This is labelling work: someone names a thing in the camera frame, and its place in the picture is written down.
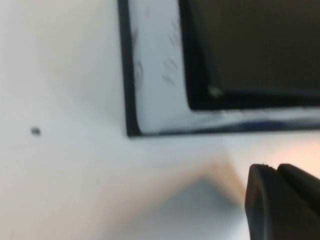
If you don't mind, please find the black printed glasses case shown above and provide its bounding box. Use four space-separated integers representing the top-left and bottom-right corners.
117 0 320 138

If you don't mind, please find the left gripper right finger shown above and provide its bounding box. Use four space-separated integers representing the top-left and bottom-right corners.
273 163 320 240

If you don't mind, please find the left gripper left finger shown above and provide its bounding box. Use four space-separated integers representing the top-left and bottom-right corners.
244 163 283 240

